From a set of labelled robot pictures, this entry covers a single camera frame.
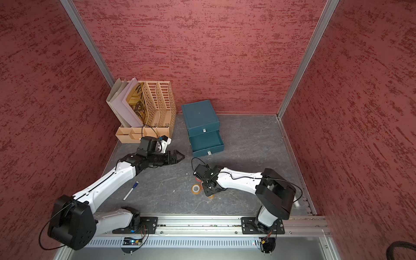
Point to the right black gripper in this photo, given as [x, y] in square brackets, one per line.
[207, 192]

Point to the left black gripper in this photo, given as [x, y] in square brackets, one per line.
[174, 158]

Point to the teal drawer cabinet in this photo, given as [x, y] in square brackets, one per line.
[202, 126]

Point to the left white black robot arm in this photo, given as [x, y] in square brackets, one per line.
[75, 220]

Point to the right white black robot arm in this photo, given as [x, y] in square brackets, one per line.
[276, 194]

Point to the blue white marker pen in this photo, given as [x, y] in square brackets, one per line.
[130, 191]

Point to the pink folder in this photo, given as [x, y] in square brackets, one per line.
[123, 108]

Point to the beige plastic file organizer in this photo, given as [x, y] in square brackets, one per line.
[161, 114]

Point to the yellow patterned book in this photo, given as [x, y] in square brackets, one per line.
[136, 101]

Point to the beige folder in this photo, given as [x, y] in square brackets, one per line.
[116, 89]

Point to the white marker right side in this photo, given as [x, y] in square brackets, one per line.
[296, 204]

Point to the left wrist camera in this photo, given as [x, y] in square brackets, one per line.
[164, 142]

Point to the aluminium front rail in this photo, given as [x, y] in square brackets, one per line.
[175, 225]

